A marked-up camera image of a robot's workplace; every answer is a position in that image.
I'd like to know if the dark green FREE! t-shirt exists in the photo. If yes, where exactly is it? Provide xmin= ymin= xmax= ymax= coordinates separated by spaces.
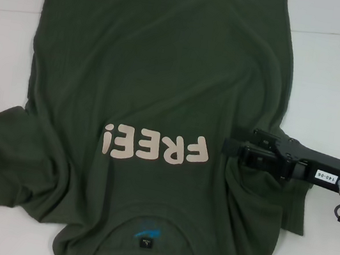
xmin=0 ymin=0 xmax=340 ymax=255

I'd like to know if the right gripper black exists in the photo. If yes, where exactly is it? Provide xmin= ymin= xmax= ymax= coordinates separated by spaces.
xmin=218 ymin=123 xmax=340 ymax=190

